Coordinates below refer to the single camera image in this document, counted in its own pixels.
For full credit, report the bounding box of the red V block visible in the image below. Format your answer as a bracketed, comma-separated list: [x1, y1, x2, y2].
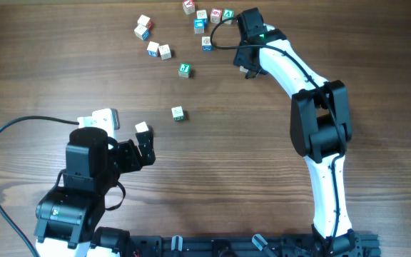
[171, 106, 185, 121]

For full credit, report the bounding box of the plain white picture block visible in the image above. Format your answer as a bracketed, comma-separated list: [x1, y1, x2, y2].
[135, 121, 150, 133]

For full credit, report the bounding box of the green-sided picture block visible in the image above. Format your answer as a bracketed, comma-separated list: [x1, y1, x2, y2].
[240, 66, 248, 73]

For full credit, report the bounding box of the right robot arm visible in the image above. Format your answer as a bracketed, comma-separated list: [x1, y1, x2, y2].
[234, 8, 355, 256]

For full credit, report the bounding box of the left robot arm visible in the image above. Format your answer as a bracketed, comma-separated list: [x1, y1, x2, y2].
[34, 124, 156, 256]

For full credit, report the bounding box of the blue D letter block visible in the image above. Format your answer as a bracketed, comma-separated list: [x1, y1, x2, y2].
[201, 36, 213, 51]

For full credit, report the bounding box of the green V block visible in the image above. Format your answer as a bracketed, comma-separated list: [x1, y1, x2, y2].
[222, 9, 234, 24]

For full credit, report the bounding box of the red 6 block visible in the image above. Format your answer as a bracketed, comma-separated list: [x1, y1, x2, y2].
[210, 8, 223, 24]

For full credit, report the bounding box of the blue-sided picture block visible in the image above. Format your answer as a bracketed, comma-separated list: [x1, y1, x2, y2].
[196, 9, 208, 24]

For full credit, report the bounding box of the blue-topped block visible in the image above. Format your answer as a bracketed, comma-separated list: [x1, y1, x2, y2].
[193, 19, 205, 34]

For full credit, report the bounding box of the green J letter block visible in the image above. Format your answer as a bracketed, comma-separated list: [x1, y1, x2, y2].
[178, 63, 191, 78]

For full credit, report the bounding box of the red A top block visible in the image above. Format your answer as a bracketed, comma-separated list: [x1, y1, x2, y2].
[182, 0, 196, 15]

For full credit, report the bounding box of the green-sided Z block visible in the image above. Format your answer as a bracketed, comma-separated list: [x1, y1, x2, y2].
[158, 44, 172, 60]

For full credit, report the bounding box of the blue P letter block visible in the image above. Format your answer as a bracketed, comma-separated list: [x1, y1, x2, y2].
[147, 41, 159, 57]

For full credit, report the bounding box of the blue-sided white block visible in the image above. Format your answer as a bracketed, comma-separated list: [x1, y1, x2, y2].
[134, 24, 150, 41]

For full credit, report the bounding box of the red-sided white block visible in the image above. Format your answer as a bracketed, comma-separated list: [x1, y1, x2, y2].
[137, 14, 153, 30]

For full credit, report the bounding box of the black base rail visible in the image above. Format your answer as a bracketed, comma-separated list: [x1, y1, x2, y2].
[125, 233, 382, 257]

